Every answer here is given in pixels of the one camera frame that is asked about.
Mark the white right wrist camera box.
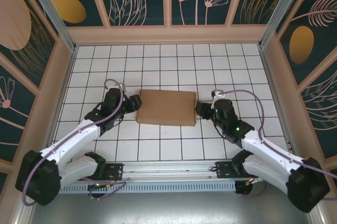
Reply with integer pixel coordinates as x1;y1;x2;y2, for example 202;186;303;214
211;89;225;100

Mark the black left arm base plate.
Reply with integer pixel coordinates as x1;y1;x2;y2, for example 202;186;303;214
104;162;124;181

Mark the aluminium corner post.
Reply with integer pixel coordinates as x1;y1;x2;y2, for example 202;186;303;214
21;0;77;53
257;0;301;48

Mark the grey slotted cable duct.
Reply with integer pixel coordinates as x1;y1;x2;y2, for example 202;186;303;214
59;181;236;194

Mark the aluminium mounting rail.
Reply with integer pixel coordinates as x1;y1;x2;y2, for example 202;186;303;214
25;158;315;182

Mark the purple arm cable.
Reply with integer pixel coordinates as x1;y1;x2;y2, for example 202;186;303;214
221;89;337;201
21;78;131;206

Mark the aluminium table side rail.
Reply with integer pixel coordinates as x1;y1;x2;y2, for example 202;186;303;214
259;46;296;158
39;46;77;162

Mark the grey metal sheet panel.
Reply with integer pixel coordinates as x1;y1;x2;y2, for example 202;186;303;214
26;191;315;224

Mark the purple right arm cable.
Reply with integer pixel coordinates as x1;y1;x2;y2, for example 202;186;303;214
221;89;337;201

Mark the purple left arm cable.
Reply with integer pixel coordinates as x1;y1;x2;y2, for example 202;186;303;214
21;78;131;206

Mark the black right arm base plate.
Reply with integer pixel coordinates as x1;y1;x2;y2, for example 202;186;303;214
215;161;244;180

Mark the brown cardboard paper box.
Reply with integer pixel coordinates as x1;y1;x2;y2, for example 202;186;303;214
136;89;197;127

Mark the small green circuit board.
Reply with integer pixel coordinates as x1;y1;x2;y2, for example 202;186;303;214
87;181;113;191

